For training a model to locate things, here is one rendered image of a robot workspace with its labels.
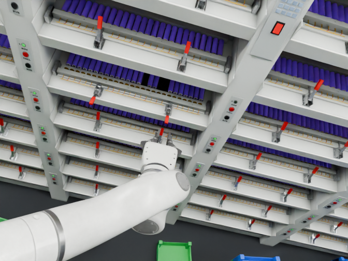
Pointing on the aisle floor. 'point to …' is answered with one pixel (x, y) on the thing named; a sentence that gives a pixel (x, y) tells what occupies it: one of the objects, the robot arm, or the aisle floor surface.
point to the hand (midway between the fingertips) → (163, 137)
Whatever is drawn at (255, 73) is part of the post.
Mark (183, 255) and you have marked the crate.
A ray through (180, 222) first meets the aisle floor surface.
